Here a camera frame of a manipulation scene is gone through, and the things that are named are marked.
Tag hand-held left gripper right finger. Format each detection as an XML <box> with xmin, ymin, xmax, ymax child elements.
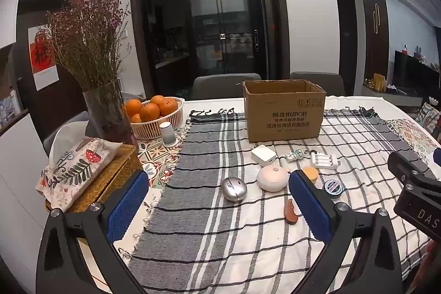
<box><xmin>289</xmin><ymin>169</ymin><xmax>404</xmax><ymax>294</ymax></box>

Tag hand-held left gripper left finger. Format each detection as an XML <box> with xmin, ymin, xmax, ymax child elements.
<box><xmin>35</xmin><ymin>170</ymin><xmax>149</xmax><ymax>294</ymax></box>

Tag black round tin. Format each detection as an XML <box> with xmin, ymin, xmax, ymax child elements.
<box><xmin>322</xmin><ymin>179</ymin><xmax>341</xmax><ymax>200</ymax></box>

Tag white round diffuser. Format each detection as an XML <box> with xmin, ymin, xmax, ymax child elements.
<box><xmin>257</xmin><ymin>165</ymin><xmax>290</xmax><ymax>192</ymax></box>

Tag white charger adapter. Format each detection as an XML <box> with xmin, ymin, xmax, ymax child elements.
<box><xmin>251</xmin><ymin>144</ymin><xmax>277</xmax><ymax>166</ymax></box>

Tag silver oval case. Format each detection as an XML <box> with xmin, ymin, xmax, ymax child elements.
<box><xmin>220</xmin><ymin>177</ymin><xmax>246</xmax><ymax>202</ymax></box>

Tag brown cardboard box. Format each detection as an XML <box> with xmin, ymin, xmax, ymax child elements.
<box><xmin>243</xmin><ymin>80</ymin><xmax>327</xmax><ymax>144</ymax></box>

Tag person's right hand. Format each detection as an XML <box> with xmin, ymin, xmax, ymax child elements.
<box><xmin>410</xmin><ymin>239</ymin><xmax>441</xmax><ymax>294</ymax></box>

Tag brown wooden oval piece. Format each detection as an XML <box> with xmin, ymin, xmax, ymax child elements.
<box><xmin>284</xmin><ymin>198</ymin><xmax>301</xmax><ymax>224</ymax></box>

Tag small orange round object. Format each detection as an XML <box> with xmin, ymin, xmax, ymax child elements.
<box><xmin>301</xmin><ymin>166</ymin><xmax>321</xmax><ymax>184</ymax></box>

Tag woven rattan box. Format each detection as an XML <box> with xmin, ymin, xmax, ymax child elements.
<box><xmin>45</xmin><ymin>143</ymin><xmax>143</xmax><ymax>214</ymax></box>

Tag patterned fabric item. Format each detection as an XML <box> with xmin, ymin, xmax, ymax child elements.
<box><xmin>415</xmin><ymin>103</ymin><xmax>441</xmax><ymax>139</ymax></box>

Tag white battery charger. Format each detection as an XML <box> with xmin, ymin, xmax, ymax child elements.
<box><xmin>310</xmin><ymin>153</ymin><xmax>342</xmax><ymax>170</ymax></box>

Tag floral fabric tissue cover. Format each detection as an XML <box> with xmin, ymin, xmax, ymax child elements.
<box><xmin>35</xmin><ymin>122</ymin><xmax>123</xmax><ymax>208</ymax></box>

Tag grey television cabinet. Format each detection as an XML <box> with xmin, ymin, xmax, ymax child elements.
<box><xmin>362</xmin><ymin>84</ymin><xmax>424</xmax><ymax>109</ymax></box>

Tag white plastic fruit basket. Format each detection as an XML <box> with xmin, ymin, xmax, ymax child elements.
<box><xmin>126</xmin><ymin>97</ymin><xmax>185</xmax><ymax>140</ymax></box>

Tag white cylinder cup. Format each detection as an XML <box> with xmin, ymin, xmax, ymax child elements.
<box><xmin>159</xmin><ymin>122</ymin><xmax>178</xmax><ymax>147</ymax></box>

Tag grey plaid tablecloth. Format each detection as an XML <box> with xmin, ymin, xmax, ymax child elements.
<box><xmin>117</xmin><ymin>108</ymin><xmax>435</xmax><ymax>294</ymax></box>

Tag black television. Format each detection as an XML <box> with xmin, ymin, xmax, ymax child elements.
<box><xmin>394</xmin><ymin>50</ymin><xmax>441</xmax><ymax>98</ymax></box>

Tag pile of oranges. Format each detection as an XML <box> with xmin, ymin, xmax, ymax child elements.
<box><xmin>125</xmin><ymin>95</ymin><xmax>179</xmax><ymax>123</ymax></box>

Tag dried purple flowers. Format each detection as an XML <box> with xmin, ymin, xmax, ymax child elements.
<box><xmin>46</xmin><ymin>0</ymin><xmax>133</xmax><ymax>91</ymax></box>

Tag dark glass sliding door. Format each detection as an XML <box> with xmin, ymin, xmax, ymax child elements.
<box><xmin>129</xmin><ymin>0</ymin><xmax>290</xmax><ymax>100</ymax></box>

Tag small figure keychain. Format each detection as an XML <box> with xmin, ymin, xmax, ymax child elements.
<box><xmin>285</xmin><ymin>149</ymin><xmax>318</xmax><ymax>163</ymax></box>

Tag dark wooden door gold handle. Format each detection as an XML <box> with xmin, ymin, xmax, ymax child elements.
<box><xmin>359</xmin><ymin>0</ymin><xmax>390</xmax><ymax>88</ymax></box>

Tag red wall calendar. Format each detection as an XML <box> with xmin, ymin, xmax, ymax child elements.
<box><xmin>28</xmin><ymin>25</ymin><xmax>62</xmax><ymax>91</ymax></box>

